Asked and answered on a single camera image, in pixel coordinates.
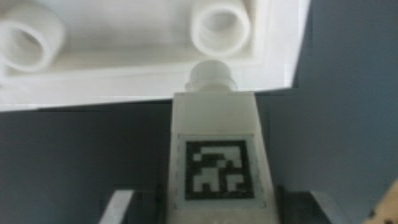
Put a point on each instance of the white leg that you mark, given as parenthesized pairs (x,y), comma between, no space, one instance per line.
(220,187)

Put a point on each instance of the white square table top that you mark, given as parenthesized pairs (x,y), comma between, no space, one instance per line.
(106,51)

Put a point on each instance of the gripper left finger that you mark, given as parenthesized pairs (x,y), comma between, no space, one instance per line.
(118,207)

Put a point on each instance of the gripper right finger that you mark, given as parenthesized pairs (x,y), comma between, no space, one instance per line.
(330,208)

